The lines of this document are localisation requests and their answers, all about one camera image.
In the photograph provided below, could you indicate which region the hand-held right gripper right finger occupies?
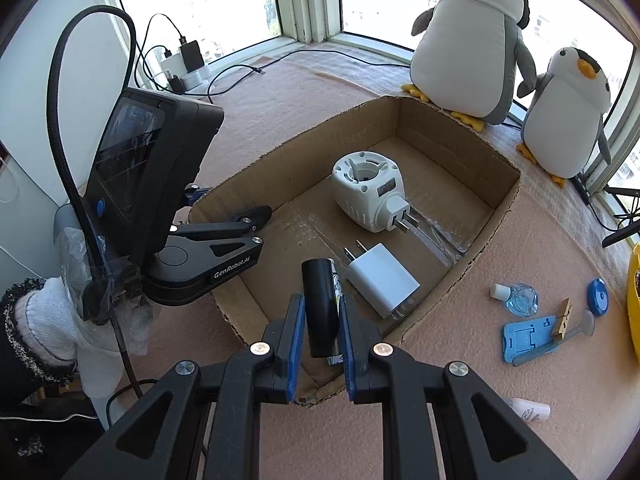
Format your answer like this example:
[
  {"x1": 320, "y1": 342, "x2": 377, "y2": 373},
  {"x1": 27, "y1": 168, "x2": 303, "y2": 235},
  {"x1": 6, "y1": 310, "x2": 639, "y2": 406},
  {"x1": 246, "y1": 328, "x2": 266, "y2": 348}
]
[{"x1": 339, "y1": 294, "x2": 576, "y2": 480}]

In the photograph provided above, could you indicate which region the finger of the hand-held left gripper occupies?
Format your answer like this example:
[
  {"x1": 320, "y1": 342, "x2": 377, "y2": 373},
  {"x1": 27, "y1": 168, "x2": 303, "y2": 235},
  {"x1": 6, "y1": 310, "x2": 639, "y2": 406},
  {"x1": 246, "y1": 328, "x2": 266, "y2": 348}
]
[
  {"x1": 184, "y1": 185, "x2": 213, "y2": 207},
  {"x1": 170, "y1": 205, "x2": 273, "y2": 290}
]

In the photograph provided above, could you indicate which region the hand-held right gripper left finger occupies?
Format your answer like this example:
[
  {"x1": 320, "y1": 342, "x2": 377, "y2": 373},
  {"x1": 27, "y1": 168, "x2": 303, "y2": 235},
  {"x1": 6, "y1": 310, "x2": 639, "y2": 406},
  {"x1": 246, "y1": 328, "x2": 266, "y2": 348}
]
[{"x1": 62, "y1": 294, "x2": 307, "y2": 480}]

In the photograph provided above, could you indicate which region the black cylinder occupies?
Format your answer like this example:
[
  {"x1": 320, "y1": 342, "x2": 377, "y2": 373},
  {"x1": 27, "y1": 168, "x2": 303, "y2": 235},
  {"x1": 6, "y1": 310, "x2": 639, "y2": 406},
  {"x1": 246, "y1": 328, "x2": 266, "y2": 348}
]
[{"x1": 301, "y1": 257, "x2": 346, "y2": 366}]

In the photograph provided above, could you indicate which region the cardboard box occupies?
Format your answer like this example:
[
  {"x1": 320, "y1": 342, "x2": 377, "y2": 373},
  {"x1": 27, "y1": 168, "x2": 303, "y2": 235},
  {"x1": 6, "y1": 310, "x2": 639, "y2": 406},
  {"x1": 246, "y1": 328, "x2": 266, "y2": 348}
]
[{"x1": 186, "y1": 96, "x2": 522, "y2": 406}]

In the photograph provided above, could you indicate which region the white USB charger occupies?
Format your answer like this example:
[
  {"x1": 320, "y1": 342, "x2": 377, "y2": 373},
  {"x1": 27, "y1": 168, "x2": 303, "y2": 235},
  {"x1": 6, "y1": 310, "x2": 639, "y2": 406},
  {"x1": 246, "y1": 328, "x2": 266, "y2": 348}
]
[{"x1": 342, "y1": 241, "x2": 421, "y2": 320}]

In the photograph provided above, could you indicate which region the white plug-in mosquito heater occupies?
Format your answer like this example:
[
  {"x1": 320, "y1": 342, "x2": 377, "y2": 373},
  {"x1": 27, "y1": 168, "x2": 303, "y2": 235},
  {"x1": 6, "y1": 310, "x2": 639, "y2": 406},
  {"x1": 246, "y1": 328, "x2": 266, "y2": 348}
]
[{"x1": 331, "y1": 151, "x2": 423, "y2": 235}]

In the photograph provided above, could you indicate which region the small white bottle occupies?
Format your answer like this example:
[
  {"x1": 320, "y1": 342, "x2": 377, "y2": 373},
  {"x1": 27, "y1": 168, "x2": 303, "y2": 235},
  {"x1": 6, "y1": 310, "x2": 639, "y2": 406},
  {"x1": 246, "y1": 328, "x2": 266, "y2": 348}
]
[{"x1": 502, "y1": 396, "x2": 552, "y2": 425}]

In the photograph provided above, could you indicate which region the wooden clothespin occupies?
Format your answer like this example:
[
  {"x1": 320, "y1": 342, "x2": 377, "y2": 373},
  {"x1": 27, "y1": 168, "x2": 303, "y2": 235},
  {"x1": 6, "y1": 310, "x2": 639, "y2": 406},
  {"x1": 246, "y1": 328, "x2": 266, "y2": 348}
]
[{"x1": 551, "y1": 297, "x2": 573, "y2": 342}]

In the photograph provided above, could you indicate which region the grey spoon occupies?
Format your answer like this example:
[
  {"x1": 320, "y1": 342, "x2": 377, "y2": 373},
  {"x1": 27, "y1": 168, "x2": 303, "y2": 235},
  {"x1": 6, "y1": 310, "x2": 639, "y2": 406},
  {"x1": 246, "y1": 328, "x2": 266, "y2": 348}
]
[{"x1": 515, "y1": 307, "x2": 597, "y2": 367}]

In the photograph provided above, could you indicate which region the blue round case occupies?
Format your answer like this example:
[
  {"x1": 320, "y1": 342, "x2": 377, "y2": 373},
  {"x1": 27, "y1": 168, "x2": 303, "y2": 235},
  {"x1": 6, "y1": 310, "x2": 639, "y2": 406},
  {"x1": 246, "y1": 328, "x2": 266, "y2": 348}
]
[{"x1": 586, "y1": 277, "x2": 610, "y2": 317}]

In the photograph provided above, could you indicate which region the person's left forearm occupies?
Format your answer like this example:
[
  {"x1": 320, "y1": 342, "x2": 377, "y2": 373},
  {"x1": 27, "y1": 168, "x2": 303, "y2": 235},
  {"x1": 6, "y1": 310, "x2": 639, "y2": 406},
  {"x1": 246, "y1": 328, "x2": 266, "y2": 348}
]
[{"x1": 0, "y1": 277, "x2": 108, "y2": 480}]

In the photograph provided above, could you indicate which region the person's left hand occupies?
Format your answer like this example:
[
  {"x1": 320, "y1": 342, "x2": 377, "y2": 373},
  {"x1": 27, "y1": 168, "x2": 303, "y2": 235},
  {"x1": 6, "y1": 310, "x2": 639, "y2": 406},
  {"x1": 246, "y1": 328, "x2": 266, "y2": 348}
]
[{"x1": 35, "y1": 274, "x2": 153, "y2": 401}]

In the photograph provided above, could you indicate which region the white power strip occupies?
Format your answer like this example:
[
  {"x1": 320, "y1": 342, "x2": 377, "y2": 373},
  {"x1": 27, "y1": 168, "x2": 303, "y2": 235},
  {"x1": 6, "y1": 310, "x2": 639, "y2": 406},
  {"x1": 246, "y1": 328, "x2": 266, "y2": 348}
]
[{"x1": 160, "y1": 52, "x2": 216, "y2": 96}]

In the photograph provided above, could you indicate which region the black power bank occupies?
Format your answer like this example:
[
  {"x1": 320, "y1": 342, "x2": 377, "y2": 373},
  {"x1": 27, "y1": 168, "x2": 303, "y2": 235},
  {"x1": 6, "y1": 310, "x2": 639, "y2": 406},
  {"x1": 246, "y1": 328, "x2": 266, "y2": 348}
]
[{"x1": 179, "y1": 42, "x2": 206, "y2": 71}]

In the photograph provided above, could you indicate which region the blue plastic phone stand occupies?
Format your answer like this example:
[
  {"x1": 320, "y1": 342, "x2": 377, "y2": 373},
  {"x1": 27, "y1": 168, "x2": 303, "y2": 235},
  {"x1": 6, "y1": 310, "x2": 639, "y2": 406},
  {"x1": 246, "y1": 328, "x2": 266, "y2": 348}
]
[{"x1": 502, "y1": 314, "x2": 568, "y2": 366}]

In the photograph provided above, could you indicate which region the small clear blue bottle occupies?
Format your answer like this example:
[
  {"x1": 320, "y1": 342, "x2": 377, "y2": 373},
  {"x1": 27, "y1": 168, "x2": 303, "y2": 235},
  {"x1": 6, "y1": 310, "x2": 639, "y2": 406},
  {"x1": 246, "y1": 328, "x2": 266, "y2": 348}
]
[{"x1": 490, "y1": 282, "x2": 540, "y2": 317}]

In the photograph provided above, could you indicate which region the large penguin plush toy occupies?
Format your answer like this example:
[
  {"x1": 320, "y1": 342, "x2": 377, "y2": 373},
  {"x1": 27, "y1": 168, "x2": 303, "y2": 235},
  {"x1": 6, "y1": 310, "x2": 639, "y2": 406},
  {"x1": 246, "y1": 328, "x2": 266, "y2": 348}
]
[{"x1": 401, "y1": 0, "x2": 537, "y2": 133}]

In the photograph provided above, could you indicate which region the yellow fruit bowl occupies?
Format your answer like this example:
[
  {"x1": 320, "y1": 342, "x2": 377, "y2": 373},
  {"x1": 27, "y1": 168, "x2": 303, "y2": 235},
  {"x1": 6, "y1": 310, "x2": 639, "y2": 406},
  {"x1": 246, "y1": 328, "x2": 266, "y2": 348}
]
[{"x1": 626, "y1": 242, "x2": 640, "y2": 323}]

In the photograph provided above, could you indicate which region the small penguin plush toy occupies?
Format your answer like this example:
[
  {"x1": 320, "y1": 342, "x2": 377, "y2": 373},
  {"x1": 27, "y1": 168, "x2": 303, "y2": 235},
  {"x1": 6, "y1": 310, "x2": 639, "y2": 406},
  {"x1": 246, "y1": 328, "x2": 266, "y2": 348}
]
[{"x1": 516, "y1": 46, "x2": 613, "y2": 188}]

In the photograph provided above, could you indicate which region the thick black gripper cable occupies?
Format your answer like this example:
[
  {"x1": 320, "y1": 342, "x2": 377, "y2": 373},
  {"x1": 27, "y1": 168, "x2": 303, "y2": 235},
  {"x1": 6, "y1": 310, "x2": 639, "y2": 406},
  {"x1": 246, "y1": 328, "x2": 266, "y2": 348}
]
[{"x1": 46, "y1": 5, "x2": 151, "y2": 413}]

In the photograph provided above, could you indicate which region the black cable with loose plug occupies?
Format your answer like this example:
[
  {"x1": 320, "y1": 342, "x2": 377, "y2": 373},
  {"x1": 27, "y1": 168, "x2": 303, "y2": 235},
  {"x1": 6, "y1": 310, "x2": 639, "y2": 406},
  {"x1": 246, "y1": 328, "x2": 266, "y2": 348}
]
[{"x1": 205, "y1": 64, "x2": 266, "y2": 97}]

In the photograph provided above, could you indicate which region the black charging cable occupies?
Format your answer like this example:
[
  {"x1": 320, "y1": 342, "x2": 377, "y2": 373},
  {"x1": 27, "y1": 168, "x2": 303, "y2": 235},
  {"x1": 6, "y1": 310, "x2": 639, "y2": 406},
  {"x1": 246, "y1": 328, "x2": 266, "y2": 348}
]
[{"x1": 132, "y1": 12, "x2": 188, "y2": 86}]

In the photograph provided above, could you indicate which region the long black cable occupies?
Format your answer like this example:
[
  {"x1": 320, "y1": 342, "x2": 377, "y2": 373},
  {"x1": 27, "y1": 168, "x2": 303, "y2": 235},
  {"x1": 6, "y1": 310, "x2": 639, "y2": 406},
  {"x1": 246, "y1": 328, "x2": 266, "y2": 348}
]
[{"x1": 287, "y1": 42, "x2": 416, "y2": 68}]

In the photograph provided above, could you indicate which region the white window frame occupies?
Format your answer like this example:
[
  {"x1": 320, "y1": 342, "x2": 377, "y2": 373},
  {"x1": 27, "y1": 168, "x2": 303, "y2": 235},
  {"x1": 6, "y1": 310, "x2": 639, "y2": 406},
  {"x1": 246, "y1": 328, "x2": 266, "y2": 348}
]
[{"x1": 95, "y1": 0, "x2": 640, "y2": 196}]

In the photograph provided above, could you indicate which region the black inline cable controller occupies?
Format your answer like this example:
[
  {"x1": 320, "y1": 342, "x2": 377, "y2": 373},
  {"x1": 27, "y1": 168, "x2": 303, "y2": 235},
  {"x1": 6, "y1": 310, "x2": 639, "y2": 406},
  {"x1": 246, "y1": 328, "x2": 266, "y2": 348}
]
[{"x1": 571, "y1": 172, "x2": 598, "y2": 207}]

